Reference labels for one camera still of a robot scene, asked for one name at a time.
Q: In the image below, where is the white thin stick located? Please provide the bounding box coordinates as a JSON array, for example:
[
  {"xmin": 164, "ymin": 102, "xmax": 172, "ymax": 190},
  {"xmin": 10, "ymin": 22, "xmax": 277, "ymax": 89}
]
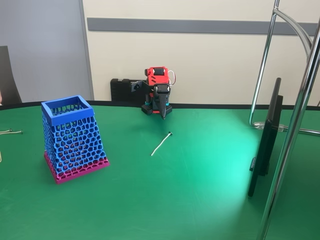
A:
[{"xmin": 150, "ymin": 131, "xmax": 174, "ymax": 157}]

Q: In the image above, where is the blue pink lattice basket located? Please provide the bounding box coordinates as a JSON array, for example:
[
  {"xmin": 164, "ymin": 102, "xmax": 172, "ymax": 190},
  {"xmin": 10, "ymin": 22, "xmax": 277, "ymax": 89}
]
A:
[{"xmin": 40, "ymin": 94, "xmax": 111, "ymax": 185}]

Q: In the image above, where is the black plastic carrying case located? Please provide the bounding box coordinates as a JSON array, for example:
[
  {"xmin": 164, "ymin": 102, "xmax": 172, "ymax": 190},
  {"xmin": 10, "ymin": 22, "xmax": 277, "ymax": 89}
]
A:
[{"xmin": 110, "ymin": 78, "xmax": 149, "ymax": 102}]

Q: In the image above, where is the green table cloth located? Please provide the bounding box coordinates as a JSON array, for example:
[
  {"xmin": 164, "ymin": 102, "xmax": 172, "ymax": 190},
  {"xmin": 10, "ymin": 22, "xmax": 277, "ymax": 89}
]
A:
[{"xmin": 0, "ymin": 99, "xmax": 320, "ymax": 240}]

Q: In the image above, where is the clear plastic clip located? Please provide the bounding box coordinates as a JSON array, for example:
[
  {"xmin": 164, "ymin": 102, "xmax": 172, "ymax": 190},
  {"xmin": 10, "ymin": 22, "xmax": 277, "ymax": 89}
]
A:
[{"xmin": 253, "ymin": 121, "xmax": 289, "ymax": 133}]

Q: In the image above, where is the chrome tube stand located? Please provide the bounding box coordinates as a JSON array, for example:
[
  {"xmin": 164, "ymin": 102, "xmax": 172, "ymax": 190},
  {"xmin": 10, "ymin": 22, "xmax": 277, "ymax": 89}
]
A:
[{"xmin": 248, "ymin": 0, "xmax": 320, "ymax": 240}]

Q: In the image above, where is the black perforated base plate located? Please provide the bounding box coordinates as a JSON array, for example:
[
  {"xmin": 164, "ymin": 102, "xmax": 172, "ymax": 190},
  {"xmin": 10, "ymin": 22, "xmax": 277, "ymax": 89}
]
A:
[{"xmin": 140, "ymin": 102, "xmax": 174, "ymax": 116}]

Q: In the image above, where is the red white servo cable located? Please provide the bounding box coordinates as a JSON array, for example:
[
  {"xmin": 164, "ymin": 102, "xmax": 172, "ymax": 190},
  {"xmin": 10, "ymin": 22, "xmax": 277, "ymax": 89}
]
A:
[{"xmin": 167, "ymin": 70, "xmax": 177, "ymax": 86}]

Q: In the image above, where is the small camera module on bracket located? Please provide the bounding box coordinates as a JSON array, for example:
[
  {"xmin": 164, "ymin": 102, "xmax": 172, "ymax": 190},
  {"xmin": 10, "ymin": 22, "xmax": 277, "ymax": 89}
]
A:
[{"xmin": 129, "ymin": 79, "xmax": 149, "ymax": 95}]

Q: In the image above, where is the grey wall rail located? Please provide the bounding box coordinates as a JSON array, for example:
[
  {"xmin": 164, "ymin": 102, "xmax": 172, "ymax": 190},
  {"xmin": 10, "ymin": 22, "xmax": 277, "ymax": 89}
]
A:
[{"xmin": 86, "ymin": 17, "xmax": 319, "ymax": 36}]

